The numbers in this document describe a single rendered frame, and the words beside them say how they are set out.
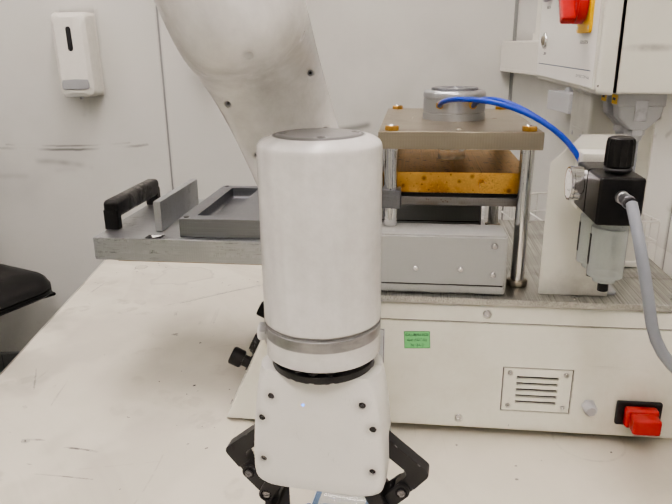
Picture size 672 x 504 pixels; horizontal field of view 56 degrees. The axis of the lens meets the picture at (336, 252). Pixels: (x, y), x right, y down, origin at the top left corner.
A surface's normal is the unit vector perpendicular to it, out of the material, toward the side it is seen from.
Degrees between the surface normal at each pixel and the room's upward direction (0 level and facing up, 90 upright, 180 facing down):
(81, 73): 90
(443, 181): 90
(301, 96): 124
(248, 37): 108
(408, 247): 90
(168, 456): 0
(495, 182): 90
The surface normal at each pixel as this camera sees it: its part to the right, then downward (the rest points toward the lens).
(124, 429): -0.01, -0.95
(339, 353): 0.28, 0.29
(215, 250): -0.11, 0.31
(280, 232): -0.59, 0.25
